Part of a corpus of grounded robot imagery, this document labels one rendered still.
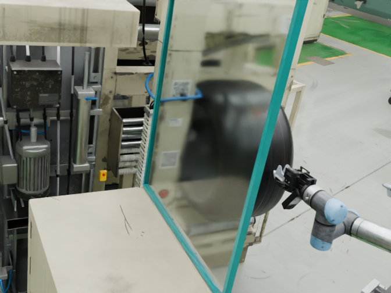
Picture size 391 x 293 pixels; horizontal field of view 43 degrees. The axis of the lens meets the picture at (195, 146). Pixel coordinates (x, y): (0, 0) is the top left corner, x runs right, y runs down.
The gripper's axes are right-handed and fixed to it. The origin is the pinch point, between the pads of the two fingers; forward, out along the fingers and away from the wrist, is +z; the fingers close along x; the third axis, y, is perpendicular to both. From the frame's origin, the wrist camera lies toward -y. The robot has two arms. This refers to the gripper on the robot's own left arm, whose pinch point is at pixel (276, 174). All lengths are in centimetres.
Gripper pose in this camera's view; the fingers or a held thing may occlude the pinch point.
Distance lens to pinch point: 192.7
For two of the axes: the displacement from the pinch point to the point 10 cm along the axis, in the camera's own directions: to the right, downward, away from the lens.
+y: 1.3, -9.2, -3.7
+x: -8.9, 0.6, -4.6
